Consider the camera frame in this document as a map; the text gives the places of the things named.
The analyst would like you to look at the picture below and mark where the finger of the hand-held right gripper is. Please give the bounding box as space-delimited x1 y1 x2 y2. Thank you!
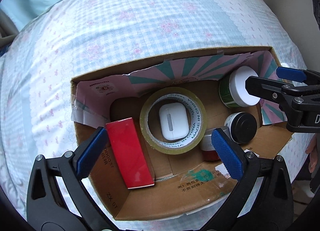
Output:
245 76 297 104
276 67 320 89

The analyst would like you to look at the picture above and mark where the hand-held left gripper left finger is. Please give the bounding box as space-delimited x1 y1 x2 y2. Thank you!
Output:
26 126 113 224

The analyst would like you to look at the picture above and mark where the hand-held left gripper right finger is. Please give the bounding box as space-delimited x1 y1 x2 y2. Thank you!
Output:
207 127 294 224

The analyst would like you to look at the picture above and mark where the small white and red bottle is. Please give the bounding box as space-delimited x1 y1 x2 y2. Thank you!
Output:
200 127 227 162

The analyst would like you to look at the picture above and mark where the green jar with white lid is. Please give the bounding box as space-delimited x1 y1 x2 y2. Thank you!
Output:
219 66 262 108

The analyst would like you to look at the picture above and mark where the round tin with black lid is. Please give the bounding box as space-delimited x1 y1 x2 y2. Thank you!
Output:
223 111 258 145

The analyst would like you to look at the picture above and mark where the red rectangular box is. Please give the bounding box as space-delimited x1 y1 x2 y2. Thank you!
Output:
105 117 156 189

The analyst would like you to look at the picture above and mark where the cardboard box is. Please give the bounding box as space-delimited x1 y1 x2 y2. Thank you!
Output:
70 45 294 215

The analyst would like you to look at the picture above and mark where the white earbuds case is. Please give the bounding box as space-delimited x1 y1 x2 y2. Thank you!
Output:
158 103 192 140

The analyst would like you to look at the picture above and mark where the clear packing tape roll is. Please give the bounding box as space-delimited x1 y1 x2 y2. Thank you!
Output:
139 86 207 155

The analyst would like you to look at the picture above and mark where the person's right hand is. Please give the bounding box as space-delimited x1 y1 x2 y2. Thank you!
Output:
306 135 320 173

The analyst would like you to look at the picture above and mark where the brown curtain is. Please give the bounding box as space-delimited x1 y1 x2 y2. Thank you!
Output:
0 8 20 49

